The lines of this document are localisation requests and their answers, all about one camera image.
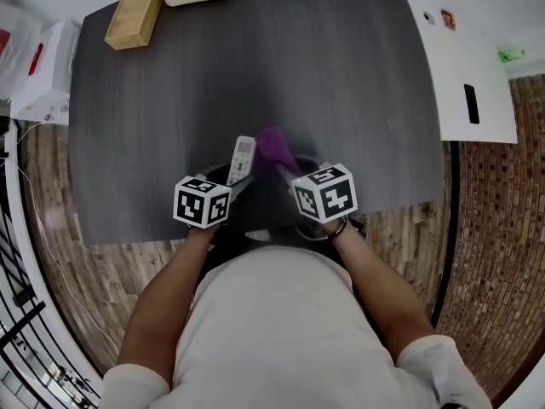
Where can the small green object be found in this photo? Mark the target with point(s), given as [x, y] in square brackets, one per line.
[511, 54]

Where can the person's right forearm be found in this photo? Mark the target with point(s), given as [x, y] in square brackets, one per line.
[383, 288]

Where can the person's left forearm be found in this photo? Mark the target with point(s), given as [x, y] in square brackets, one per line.
[162, 296]

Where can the clear plastic bag red label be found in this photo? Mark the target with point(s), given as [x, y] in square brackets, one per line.
[17, 45]

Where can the black metal railing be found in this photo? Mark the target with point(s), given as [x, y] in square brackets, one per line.
[21, 322]

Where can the white side table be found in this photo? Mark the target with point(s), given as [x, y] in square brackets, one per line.
[464, 58]

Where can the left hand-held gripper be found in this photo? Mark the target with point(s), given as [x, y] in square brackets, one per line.
[200, 205]

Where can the purple cloth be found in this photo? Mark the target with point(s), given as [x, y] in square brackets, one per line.
[274, 145]

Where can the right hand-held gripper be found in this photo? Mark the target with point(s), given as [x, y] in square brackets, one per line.
[328, 196]

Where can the black phone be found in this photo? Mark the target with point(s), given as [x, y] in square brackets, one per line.
[471, 104]

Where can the white remote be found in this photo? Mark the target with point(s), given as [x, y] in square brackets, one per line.
[242, 153]

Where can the person's white shirt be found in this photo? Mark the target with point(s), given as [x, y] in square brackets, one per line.
[277, 335]

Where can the wooden box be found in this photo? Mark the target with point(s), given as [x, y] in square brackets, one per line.
[134, 15]

